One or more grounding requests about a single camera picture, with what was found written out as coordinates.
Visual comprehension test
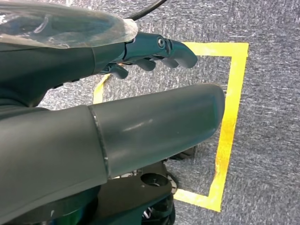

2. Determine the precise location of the yellow floor tape square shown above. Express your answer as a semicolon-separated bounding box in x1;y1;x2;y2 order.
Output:
92;42;249;213

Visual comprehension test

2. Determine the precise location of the black cable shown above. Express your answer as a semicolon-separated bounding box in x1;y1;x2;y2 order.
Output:
124;0;168;21

